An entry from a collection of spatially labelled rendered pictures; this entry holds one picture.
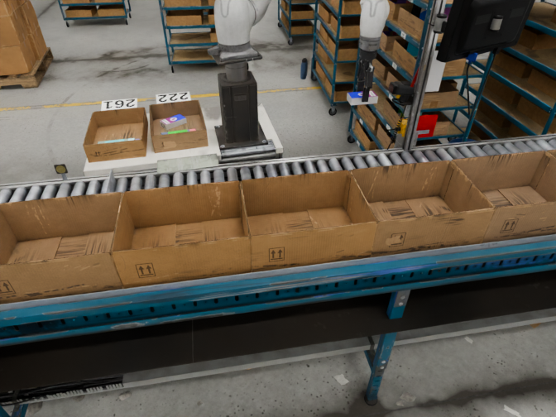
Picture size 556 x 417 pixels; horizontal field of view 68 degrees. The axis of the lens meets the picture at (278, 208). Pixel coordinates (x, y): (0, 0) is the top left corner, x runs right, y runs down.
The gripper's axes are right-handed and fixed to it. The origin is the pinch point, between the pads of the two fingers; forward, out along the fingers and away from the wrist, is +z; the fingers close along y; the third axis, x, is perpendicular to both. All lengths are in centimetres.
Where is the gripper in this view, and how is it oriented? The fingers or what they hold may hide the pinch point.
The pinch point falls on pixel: (362, 92)
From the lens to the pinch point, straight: 207.0
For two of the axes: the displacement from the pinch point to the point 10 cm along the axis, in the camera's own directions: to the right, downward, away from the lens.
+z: 0.0, 7.8, 6.2
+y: 1.7, 6.2, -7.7
